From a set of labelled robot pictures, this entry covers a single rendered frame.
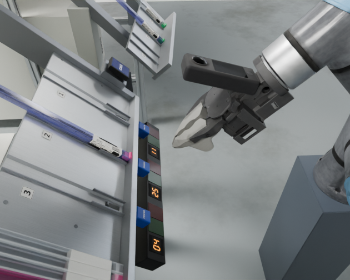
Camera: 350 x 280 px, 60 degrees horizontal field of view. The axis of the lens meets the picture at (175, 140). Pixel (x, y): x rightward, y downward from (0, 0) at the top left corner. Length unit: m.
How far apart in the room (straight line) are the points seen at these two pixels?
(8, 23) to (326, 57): 0.55
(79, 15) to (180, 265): 0.93
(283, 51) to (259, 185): 1.10
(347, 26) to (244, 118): 0.18
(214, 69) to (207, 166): 1.11
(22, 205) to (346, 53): 0.46
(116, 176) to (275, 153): 1.22
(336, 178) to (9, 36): 0.75
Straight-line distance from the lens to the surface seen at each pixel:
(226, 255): 1.28
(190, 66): 0.43
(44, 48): 0.69
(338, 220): 0.83
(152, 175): 0.63
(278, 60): 0.46
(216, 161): 1.56
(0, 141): 0.87
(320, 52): 0.46
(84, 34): 0.96
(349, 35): 0.46
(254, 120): 0.49
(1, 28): 0.69
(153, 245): 0.54
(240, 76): 0.46
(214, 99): 0.50
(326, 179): 0.80
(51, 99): 0.57
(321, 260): 1.02
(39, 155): 0.48
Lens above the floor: 1.15
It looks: 44 degrees down
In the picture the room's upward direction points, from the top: straight up
